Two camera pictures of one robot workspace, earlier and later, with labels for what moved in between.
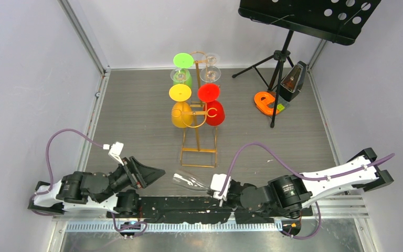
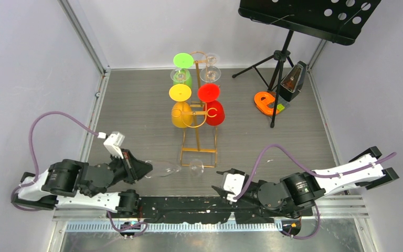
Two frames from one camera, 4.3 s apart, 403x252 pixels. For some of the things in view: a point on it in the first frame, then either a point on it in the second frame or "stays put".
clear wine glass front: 190,182 to 155,169
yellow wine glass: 181,111 stays put
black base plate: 198,210 stays put
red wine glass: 214,111 stays put
